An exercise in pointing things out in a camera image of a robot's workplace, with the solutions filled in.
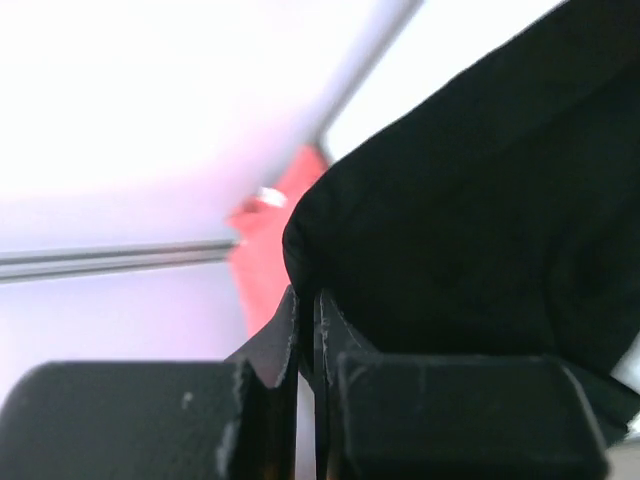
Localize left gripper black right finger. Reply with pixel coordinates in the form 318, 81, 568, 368
314, 291, 610, 479

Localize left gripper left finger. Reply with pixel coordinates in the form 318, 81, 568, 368
1, 291, 299, 479

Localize black t shirt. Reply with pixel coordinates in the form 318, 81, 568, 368
283, 1, 639, 444

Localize folded pink t shirt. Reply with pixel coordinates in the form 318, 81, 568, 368
228, 145, 328, 336

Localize left aluminium frame post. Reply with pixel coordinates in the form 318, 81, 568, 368
1, 240, 237, 283

